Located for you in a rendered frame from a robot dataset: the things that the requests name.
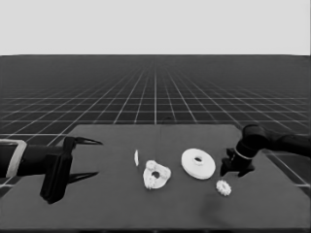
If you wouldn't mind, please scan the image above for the white round carrier with pins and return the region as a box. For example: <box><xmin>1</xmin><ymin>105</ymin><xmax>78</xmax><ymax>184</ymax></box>
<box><xmin>142</xmin><ymin>159</ymin><xmax>172</xmax><ymax>190</ymax></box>

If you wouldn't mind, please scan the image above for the large thick white disc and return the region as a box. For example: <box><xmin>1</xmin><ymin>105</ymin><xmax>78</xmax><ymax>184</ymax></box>
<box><xmin>180</xmin><ymin>148</ymin><xmax>217</xmax><ymax>181</ymax></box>

